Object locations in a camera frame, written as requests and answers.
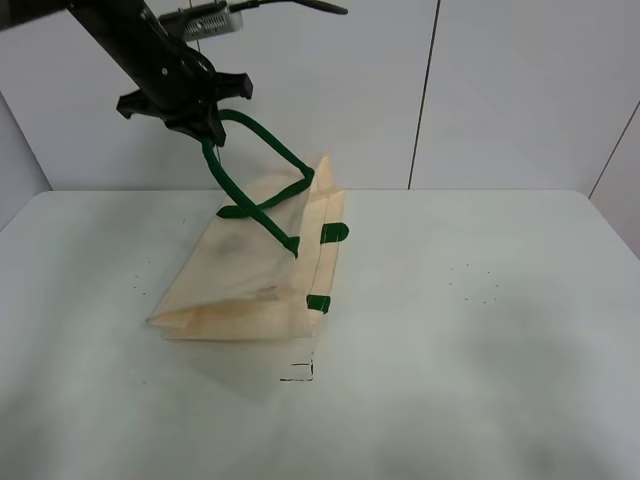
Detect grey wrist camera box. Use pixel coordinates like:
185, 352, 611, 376
158, 1, 243, 42

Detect white linen bag green handles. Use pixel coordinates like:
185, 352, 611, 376
148, 109, 349, 341

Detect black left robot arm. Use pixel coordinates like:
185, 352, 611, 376
1, 0, 253, 146

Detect black camera cable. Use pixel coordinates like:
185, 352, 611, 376
227, 0, 350, 17

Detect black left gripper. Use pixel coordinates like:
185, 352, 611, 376
115, 48, 253, 146

